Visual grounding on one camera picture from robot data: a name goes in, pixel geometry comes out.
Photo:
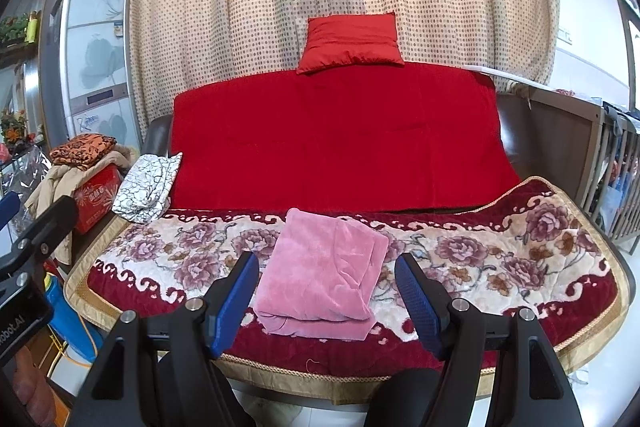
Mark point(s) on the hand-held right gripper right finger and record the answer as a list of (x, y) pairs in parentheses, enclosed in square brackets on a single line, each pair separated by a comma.
[(417, 302)]

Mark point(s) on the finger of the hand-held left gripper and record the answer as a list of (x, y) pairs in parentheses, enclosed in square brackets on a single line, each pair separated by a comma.
[(7, 209), (50, 219)]

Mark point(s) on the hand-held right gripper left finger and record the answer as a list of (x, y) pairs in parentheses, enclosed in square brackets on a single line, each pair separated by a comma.
[(235, 302)]

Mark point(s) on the pink zip jacket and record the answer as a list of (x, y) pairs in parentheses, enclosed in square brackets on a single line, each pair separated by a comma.
[(320, 277)]

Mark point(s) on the person's left hand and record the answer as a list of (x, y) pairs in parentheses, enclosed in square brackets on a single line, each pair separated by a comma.
[(32, 392)]

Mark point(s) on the beige padded coat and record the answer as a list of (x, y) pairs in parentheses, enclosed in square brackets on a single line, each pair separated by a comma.
[(47, 192)]

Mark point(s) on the silver foil sheet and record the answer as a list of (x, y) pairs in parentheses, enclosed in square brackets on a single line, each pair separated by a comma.
[(25, 172)]

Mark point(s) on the red cardboard box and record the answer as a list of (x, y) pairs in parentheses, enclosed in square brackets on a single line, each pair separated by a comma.
[(97, 202)]

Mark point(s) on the floral plush blanket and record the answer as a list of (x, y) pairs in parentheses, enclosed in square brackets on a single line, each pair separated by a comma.
[(475, 257)]

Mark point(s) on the orange and black patterned cloth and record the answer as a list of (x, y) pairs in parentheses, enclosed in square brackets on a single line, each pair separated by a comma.
[(82, 149)]

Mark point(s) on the artificial flower bouquet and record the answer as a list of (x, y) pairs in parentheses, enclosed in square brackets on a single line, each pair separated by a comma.
[(12, 124)]

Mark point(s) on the black and white patterned cloth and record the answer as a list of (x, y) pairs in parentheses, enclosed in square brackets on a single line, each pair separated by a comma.
[(147, 187)]

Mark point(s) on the wooden display cabinet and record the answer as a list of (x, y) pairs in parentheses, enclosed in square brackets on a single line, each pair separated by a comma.
[(20, 72)]

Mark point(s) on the white standing air conditioner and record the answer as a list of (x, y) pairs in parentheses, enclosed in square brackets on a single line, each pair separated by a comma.
[(95, 62)]

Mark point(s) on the green ornament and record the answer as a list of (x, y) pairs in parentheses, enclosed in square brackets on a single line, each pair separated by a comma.
[(12, 28)]

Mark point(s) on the red blanket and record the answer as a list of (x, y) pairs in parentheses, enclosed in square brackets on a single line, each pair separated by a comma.
[(340, 137)]

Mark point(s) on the yellow bottle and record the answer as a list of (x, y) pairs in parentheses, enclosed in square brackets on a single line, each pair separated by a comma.
[(33, 27)]

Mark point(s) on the dark leather sofa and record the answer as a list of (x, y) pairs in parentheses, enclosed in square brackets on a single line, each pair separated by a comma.
[(510, 132)]

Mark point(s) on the wooden crib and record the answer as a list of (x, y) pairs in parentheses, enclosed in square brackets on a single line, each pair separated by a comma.
[(560, 142)]

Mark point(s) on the white flat board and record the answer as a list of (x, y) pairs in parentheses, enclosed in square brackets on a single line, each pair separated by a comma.
[(505, 76)]

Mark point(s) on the red pillow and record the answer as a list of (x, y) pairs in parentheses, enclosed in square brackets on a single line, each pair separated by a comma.
[(350, 42)]

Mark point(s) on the white wall socket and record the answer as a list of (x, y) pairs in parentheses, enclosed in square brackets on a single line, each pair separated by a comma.
[(565, 36)]

